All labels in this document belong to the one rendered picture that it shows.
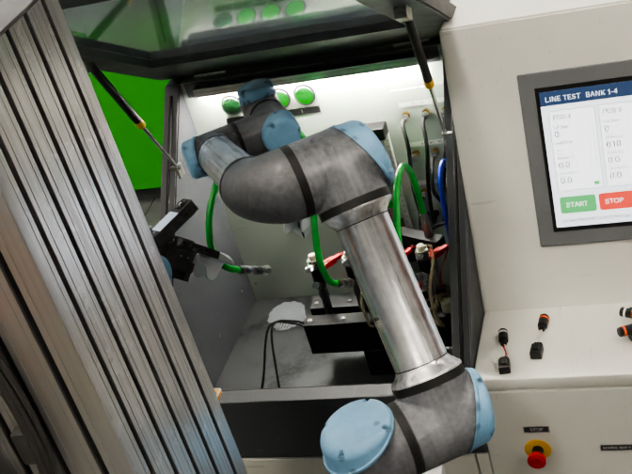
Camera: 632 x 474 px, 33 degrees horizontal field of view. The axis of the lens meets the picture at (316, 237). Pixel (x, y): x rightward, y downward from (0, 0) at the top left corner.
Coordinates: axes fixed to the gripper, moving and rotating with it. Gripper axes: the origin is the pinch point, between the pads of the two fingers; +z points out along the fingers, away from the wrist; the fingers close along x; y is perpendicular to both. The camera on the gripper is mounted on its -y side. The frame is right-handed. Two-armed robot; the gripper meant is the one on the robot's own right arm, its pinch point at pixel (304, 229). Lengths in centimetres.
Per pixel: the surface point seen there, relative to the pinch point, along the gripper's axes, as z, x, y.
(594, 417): 31, 57, 26
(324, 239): 20.1, -7.5, -27.9
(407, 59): -24.4, 23.8, -25.0
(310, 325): 21.5, -3.1, 5.0
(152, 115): 73, -160, -237
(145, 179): 106, -177, -238
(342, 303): 21.4, 2.7, -2.4
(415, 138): -4.3, 20.7, -27.6
